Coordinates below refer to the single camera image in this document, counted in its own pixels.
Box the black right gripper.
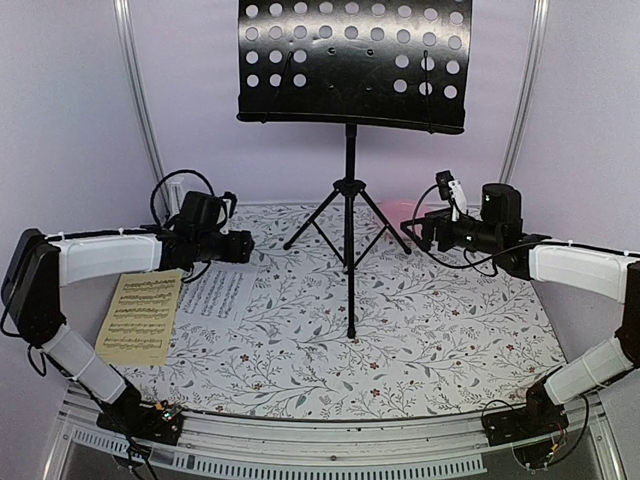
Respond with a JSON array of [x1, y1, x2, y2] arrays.
[[401, 207, 502, 255]]

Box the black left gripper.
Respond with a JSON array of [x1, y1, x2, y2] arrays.
[[194, 228, 253, 262]]

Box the yellow sheet music page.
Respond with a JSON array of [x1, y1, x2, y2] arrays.
[[95, 270, 182, 366]]

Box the black perforated music stand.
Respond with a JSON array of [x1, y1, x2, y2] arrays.
[[235, 0, 474, 341]]

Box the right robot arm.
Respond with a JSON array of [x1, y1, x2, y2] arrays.
[[401, 180, 639, 436]]

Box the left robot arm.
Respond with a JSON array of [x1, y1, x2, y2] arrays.
[[1, 191, 254, 434]]

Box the pink plastic plate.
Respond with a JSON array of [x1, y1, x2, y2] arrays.
[[379, 200, 416, 231]]

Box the white sheet music page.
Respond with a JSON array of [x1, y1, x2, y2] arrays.
[[176, 263, 258, 326]]

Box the white metronome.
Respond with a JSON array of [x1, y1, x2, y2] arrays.
[[169, 181, 183, 216]]

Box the floral patterned table cloth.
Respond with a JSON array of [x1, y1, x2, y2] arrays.
[[122, 205, 564, 420]]

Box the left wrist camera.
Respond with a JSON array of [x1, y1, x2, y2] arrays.
[[217, 191, 237, 235]]

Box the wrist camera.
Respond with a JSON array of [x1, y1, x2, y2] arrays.
[[217, 191, 237, 235], [435, 170, 468, 222]]

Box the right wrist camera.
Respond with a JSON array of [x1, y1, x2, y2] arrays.
[[435, 170, 468, 222]]

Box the aluminium front rail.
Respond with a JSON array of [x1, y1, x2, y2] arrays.
[[43, 389, 626, 479]]

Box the right aluminium corner post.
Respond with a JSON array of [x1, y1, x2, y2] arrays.
[[499, 0, 550, 183]]

